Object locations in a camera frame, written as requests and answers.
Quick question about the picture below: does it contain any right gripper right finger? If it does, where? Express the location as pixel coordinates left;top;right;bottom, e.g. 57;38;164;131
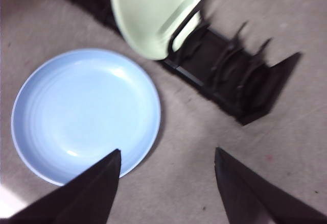
214;146;327;224

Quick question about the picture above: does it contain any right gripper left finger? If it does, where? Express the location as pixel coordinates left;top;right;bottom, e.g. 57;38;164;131
6;148;122;224

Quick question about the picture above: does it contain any blue plate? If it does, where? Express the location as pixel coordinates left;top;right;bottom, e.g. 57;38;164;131
10;48;162;187

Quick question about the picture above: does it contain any green plate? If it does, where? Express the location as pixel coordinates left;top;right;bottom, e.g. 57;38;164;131
109;0;210;61

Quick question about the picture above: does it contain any black plastic dish rack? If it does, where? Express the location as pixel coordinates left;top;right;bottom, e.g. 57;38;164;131
52;0;302;127

